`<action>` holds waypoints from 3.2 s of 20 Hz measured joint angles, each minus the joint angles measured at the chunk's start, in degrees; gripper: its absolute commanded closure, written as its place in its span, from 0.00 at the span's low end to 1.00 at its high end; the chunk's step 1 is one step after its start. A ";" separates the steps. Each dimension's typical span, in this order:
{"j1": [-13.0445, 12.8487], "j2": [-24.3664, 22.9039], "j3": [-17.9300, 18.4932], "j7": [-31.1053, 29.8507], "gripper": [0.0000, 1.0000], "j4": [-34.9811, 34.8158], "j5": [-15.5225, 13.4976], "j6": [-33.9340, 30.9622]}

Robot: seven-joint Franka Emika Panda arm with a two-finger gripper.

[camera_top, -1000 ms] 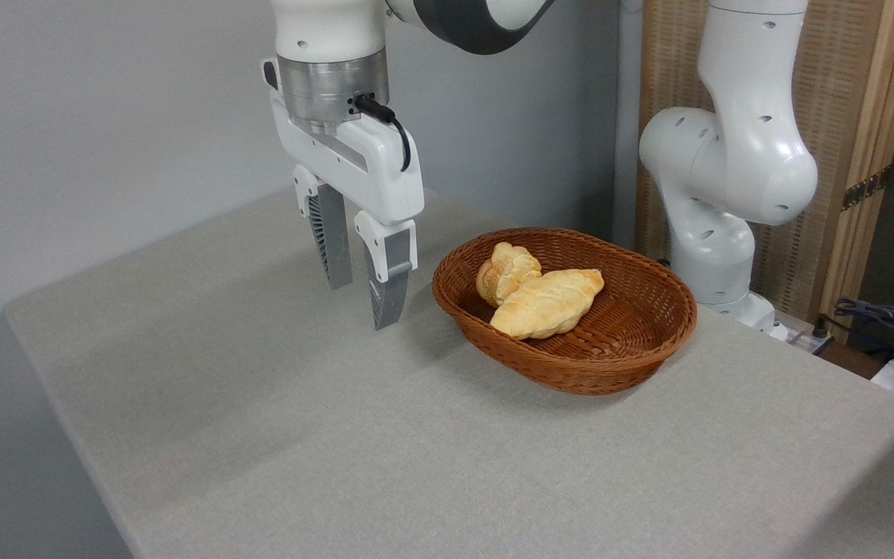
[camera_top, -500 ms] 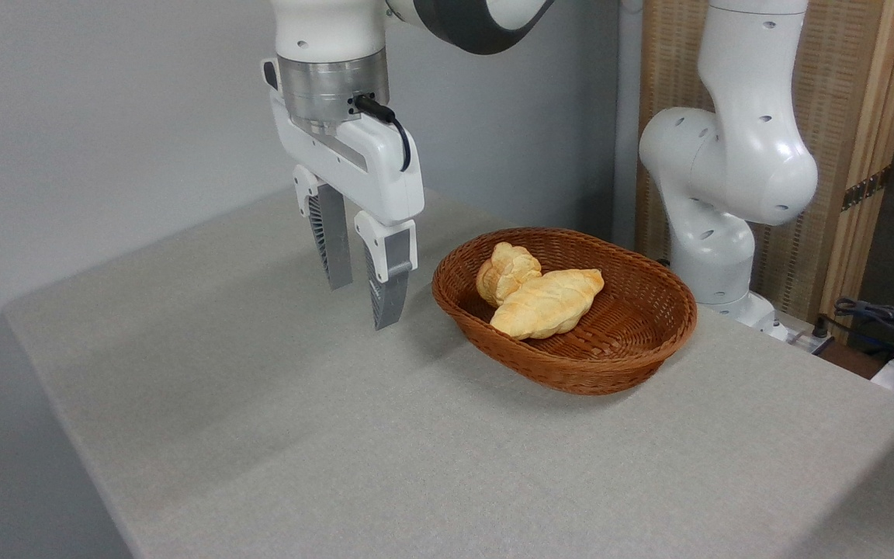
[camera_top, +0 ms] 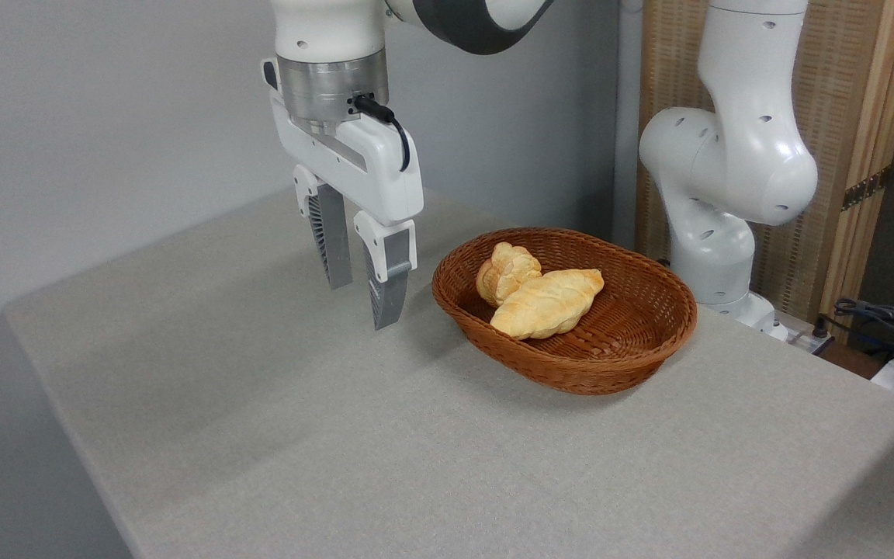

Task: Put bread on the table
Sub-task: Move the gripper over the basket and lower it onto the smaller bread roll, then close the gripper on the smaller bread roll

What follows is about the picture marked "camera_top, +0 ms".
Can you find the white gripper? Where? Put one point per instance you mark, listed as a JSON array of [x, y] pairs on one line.
[[369, 167]]

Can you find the round golden bread roll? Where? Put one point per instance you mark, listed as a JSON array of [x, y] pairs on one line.
[[505, 270]]

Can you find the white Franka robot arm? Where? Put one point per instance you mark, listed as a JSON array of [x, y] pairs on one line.
[[742, 155]]

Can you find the long braided bread loaf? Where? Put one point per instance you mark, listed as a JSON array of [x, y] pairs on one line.
[[548, 305]]

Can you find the brown wicker oval basket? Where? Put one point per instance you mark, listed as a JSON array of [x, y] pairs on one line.
[[637, 314]]

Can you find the metal screen hinge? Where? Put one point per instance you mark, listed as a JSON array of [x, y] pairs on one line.
[[864, 189]]

